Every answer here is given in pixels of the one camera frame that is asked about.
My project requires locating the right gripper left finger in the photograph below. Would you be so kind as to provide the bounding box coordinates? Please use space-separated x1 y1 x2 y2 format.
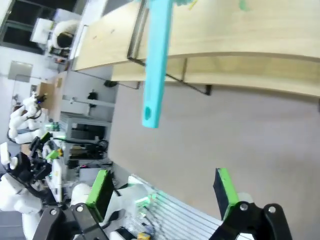
32 169 115 240

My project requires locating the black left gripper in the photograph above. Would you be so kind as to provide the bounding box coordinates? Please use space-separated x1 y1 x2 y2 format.
12 132 63 181

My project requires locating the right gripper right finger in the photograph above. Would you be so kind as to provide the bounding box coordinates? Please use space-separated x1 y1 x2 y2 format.
208 167 293 240

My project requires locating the turquoise duster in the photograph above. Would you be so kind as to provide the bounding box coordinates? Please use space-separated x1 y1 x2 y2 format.
141 0 198 129

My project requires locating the grey metal equipment rack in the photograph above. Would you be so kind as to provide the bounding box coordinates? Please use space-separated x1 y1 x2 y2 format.
59 111 114 173

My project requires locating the white background desk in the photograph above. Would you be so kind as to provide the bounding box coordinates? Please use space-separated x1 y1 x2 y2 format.
61 94 116 116

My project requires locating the person in white jacket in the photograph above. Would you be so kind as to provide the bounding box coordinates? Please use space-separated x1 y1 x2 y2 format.
52 19 79 49

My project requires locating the green paper scrap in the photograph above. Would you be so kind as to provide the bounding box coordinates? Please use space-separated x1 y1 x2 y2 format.
238 0 251 12

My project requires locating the black floor cable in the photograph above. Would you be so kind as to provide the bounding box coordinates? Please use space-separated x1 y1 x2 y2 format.
81 71 140 90

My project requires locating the wooden shelf unit black frame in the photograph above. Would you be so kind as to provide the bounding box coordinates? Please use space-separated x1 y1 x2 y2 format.
72 2 148 83
127 0 320 98

